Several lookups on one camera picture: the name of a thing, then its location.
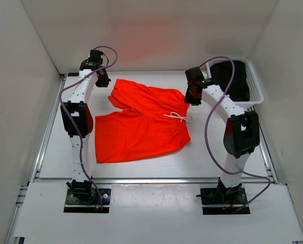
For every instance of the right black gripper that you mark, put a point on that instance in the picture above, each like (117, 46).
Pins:
(188, 99)

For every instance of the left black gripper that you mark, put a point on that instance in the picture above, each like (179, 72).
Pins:
(105, 82)

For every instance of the orange shorts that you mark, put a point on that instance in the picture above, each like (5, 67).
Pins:
(150, 122)

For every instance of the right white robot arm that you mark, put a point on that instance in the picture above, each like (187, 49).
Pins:
(241, 135)

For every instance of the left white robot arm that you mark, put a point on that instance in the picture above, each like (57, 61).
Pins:
(78, 123)

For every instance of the black folded shorts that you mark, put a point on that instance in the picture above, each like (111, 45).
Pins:
(221, 73)

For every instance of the white plastic basket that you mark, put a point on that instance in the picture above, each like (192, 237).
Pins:
(256, 95)

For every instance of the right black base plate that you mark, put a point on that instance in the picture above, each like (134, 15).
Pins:
(214, 204)

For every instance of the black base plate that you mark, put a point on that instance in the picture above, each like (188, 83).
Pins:
(214, 204)
(74, 203)

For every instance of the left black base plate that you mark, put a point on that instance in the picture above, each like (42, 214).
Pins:
(74, 203)

